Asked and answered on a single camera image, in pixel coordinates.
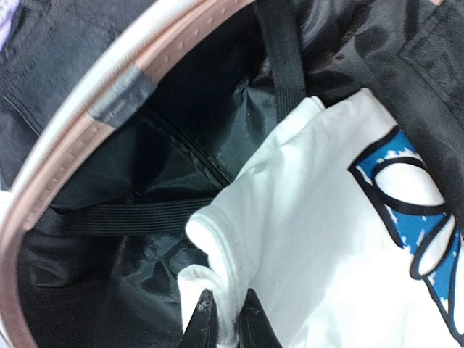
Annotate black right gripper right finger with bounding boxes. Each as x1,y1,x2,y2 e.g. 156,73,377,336
239,289,283,348

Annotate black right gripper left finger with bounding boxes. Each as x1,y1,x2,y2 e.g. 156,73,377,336
183,290,218,348

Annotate beige hard-shell suitcase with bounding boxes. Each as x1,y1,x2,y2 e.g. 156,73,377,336
1,1,463,347

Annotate purple shirt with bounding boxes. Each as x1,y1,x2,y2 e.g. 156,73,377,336
0,0,20,51

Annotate black garment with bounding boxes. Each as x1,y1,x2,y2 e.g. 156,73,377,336
1,1,151,189

